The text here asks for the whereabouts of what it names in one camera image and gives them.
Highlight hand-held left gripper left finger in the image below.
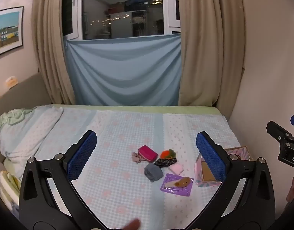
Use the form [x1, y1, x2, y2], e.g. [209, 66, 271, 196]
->
[19, 130, 107, 230]

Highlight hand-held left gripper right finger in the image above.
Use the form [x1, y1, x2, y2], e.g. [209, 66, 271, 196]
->
[196, 131, 276, 230]

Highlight pink patterned cardboard box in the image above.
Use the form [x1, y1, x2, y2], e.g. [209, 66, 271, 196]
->
[194, 146, 250, 187]

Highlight brown plush toy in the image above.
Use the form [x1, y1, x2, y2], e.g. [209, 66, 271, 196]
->
[164, 177, 192, 188]

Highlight black patterned scrunchie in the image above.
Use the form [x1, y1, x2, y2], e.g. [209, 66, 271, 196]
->
[154, 157, 178, 168]

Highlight purple packet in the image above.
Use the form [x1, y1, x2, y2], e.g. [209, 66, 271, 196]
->
[160, 173, 194, 196]

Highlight beige scrunchie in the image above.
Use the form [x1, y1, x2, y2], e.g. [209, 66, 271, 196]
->
[131, 151, 145, 164]

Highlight grey sock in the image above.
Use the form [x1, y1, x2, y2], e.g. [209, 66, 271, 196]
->
[144, 163, 163, 181]

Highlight magenta zip pouch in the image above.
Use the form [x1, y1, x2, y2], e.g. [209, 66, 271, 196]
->
[137, 145, 158, 163]

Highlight person's left hand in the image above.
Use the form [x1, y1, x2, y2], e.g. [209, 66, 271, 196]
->
[122, 218, 141, 230]

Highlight orange pompom plush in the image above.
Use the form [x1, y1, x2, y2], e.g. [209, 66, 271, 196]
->
[160, 149, 177, 160]

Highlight pale blue pillow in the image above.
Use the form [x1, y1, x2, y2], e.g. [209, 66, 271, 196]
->
[0, 107, 64, 160]

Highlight green bed sheet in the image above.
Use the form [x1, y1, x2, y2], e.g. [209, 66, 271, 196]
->
[50, 104, 221, 115]

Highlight beige headboard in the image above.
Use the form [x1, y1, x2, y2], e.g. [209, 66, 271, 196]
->
[0, 72, 53, 166]

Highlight light blue hanging cloth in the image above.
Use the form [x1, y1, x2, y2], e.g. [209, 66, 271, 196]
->
[64, 34, 182, 106]

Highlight beige curtain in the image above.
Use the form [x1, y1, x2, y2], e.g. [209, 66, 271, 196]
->
[31, 0, 77, 106]
[174, 0, 246, 107]

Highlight white framed window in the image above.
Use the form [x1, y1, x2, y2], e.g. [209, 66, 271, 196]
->
[62, 0, 181, 41]

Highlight yellow wall sticker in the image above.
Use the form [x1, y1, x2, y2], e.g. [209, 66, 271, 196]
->
[5, 76, 19, 87]

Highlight framed wall poster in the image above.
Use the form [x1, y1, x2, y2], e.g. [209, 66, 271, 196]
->
[0, 6, 24, 58]

